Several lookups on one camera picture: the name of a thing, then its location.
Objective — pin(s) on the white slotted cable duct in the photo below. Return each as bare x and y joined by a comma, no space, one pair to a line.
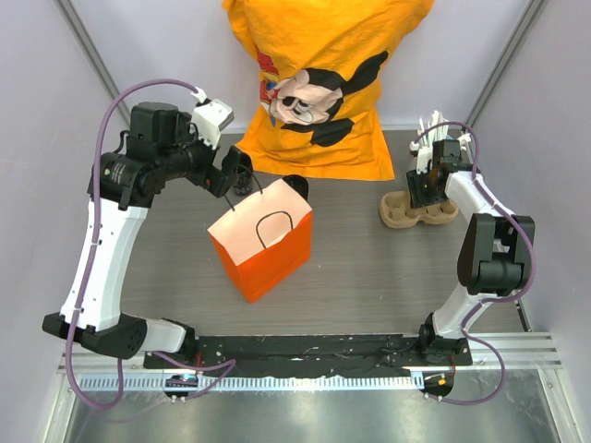
171,382

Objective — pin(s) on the black cup with lettering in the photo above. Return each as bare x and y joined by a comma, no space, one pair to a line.
244,177

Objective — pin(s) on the aluminium frame rail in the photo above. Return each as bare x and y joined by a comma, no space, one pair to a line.
86,43

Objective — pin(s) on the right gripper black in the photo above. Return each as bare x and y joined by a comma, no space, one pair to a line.
418,198

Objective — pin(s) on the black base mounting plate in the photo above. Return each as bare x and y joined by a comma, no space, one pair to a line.
315,356

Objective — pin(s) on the orange paper bag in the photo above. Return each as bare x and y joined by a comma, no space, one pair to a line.
263,238

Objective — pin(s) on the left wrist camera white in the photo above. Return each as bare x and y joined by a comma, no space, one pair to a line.
210,117

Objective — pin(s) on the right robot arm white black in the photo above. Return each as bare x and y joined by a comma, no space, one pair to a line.
495,260

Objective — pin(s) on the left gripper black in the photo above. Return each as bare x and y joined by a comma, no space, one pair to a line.
212,178

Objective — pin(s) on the pulp cup carrier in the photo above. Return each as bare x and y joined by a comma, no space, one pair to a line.
396,211

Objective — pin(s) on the orange cartoon mouse cloth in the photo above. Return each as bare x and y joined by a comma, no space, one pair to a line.
319,83

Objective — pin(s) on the black ribbed cup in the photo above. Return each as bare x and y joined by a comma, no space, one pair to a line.
298,183

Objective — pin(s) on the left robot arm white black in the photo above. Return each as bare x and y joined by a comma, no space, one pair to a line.
161,144

